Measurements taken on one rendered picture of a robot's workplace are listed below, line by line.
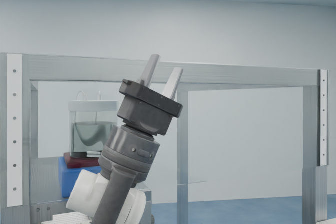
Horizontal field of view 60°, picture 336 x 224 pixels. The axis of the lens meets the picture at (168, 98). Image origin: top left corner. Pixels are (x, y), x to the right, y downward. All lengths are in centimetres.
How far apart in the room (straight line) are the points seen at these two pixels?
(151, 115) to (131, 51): 365
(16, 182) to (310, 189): 95
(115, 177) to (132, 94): 13
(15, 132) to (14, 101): 7
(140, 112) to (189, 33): 382
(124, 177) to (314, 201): 87
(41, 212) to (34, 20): 369
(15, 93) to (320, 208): 104
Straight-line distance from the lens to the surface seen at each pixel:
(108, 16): 423
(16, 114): 73
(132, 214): 51
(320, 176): 120
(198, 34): 430
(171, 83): 53
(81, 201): 50
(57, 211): 85
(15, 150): 74
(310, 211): 123
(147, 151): 48
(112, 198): 46
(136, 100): 47
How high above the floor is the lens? 151
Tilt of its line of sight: level
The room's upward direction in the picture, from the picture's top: straight up
